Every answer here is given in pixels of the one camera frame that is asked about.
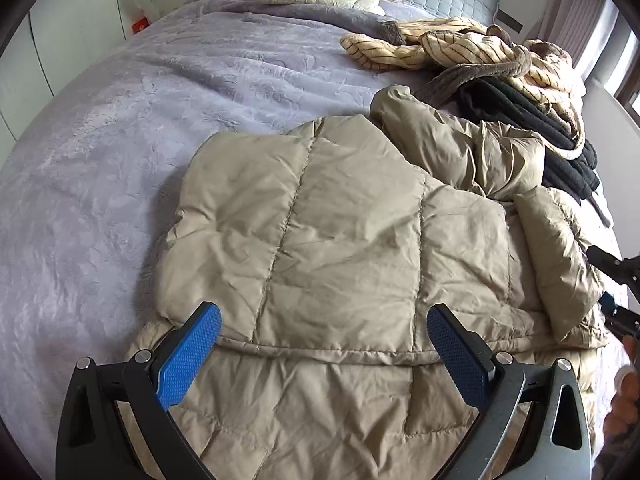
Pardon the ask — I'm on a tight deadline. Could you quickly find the white wardrobe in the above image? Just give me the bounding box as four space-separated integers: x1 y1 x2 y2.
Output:
0 0 126 141

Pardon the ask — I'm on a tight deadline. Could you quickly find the person's right hand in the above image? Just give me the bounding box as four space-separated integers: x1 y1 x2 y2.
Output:
602 335 640 456

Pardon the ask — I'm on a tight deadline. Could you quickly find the beige puffer jacket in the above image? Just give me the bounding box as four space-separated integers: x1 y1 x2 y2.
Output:
122 85 608 480

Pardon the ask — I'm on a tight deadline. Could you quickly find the window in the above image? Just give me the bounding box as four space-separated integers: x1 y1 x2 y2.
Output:
575 0 640 126

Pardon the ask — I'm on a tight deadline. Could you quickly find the cream striped garment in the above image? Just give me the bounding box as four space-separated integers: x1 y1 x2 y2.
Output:
340 16 587 153

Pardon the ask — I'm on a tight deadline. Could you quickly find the black knit garment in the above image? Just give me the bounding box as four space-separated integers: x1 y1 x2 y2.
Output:
457 76 601 201

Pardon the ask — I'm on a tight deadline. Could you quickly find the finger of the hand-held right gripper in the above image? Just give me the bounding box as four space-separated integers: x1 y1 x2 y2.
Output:
599 291 640 341
586 245 640 283

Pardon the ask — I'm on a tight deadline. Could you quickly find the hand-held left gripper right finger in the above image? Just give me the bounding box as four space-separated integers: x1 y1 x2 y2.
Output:
426 303 593 480

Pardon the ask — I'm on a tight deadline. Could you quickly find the lavender plush blanket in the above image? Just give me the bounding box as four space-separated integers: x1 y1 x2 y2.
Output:
0 0 632 461

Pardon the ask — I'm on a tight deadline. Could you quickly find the mauve curtain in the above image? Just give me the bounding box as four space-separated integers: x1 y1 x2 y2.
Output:
537 0 608 68

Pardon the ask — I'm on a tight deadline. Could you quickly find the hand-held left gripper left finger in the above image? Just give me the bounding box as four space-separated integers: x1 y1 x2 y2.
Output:
56 301 222 480

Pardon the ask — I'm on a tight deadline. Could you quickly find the grey-brown ribbed garment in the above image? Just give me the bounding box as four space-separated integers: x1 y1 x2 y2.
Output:
415 42 573 108

